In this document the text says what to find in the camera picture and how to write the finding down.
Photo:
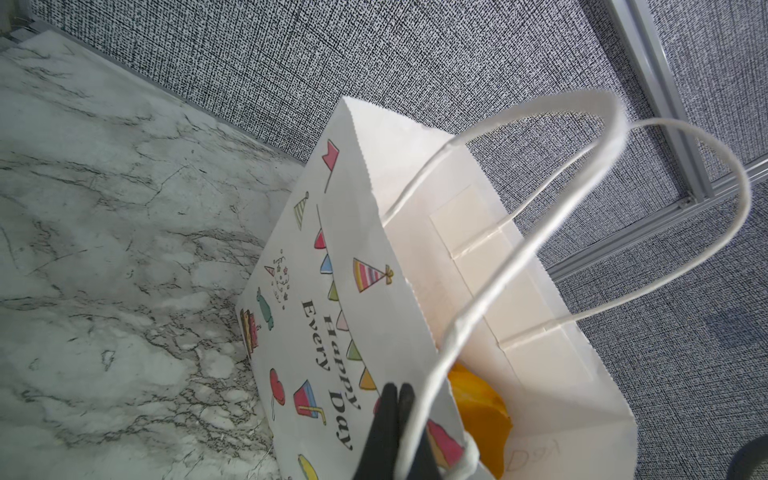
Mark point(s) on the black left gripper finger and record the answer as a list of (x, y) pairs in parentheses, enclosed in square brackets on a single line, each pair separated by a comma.
[(379, 454)]

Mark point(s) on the long twisted yellow bread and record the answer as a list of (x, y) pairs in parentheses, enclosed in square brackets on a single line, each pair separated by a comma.
[(484, 416)]

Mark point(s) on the white paper gift bag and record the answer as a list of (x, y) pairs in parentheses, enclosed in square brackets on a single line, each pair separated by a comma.
[(393, 260)]

